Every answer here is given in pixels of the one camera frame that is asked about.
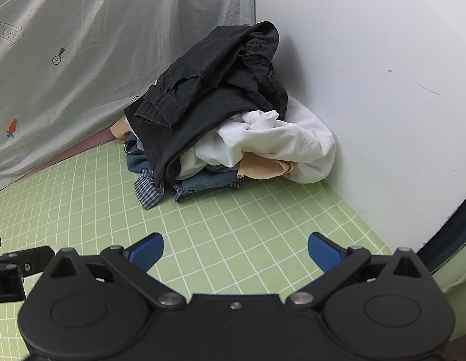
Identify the blue plaid shirt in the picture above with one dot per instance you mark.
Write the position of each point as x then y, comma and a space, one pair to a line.
150, 191

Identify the dark blue cloth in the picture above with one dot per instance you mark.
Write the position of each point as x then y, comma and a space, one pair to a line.
452, 229

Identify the beige cloth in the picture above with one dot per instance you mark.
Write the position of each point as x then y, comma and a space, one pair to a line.
263, 167

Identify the white shirt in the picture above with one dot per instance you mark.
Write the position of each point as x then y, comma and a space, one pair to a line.
289, 143

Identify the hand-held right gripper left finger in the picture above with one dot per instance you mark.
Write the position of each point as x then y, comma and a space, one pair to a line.
146, 250

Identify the pink mattress pad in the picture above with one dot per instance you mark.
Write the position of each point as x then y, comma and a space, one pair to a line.
67, 150

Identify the black pants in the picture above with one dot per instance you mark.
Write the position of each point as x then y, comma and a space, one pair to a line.
210, 94

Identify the blue denim garment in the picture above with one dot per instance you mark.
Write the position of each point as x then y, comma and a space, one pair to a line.
206, 182

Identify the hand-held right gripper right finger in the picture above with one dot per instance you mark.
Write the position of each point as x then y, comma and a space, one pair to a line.
325, 250

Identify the carrot print grey sheet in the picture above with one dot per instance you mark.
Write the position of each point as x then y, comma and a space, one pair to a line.
86, 64

